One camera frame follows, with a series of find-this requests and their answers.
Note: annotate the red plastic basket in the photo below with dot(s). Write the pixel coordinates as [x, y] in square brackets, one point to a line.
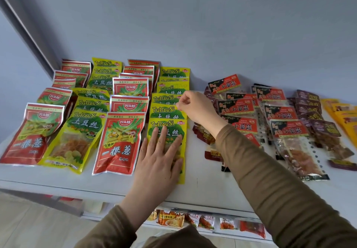
[67, 199]

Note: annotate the stack of maroon snacks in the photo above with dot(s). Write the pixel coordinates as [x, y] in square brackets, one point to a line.
[308, 102]

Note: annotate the person's left forearm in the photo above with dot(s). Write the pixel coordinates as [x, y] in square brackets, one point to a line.
[108, 231]

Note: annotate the person's right forearm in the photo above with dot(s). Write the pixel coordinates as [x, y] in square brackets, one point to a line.
[279, 194]

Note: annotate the row of orange noodle snacks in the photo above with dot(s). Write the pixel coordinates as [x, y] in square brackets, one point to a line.
[170, 219]

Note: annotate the white metal shelf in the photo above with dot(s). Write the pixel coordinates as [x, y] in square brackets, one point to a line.
[212, 183]

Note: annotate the row of white red snacks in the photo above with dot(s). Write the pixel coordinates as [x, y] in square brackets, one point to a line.
[207, 222]

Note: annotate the person's right hand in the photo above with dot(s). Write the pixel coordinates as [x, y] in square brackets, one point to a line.
[200, 108]

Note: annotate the pile of black red snacks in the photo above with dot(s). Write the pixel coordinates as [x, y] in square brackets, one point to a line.
[237, 107]

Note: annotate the person's left hand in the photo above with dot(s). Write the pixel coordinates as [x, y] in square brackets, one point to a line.
[153, 178]

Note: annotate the row of orange clear snacks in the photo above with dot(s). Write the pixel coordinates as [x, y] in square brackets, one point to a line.
[345, 116]

